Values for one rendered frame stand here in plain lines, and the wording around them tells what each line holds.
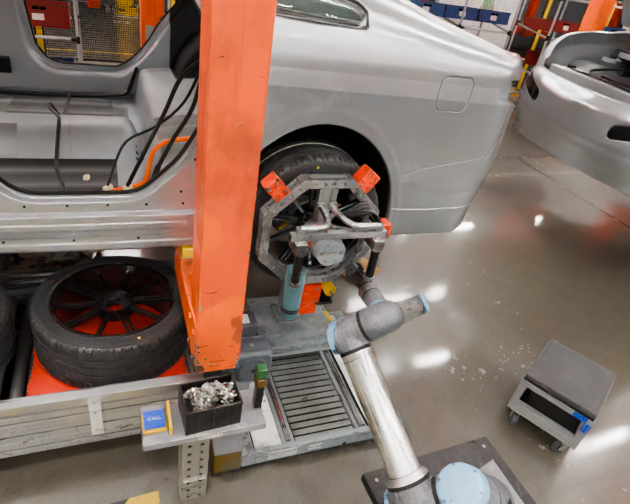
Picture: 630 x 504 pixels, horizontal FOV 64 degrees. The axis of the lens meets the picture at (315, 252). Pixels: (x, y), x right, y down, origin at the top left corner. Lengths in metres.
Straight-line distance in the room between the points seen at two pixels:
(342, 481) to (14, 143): 2.20
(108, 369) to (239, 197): 0.98
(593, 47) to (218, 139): 4.42
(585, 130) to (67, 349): 3.54
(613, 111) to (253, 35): 3.09
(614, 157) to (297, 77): 2.61
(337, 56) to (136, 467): 1.85
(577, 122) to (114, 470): 3.63
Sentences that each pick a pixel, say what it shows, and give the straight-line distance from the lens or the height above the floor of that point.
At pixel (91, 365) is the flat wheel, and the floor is 0.43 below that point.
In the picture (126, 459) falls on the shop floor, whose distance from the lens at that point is 2.41.
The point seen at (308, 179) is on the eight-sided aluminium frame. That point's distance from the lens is 2.06.
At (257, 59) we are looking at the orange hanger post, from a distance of 1.39.
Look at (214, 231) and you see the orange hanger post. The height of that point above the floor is 1.15.
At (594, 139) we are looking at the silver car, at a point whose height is 1.05.
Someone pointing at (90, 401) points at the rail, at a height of 0.37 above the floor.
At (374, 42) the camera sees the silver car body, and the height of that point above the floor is 1.64.
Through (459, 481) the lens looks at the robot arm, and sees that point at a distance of 1.76.
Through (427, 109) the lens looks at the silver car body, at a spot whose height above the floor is 1.40.
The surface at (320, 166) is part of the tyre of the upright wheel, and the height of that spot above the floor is 1.14.
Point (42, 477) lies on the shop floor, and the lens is 2.43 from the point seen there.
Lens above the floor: 1.98
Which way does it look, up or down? 33 degrees down
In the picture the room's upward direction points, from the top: 11 degrees clockwise
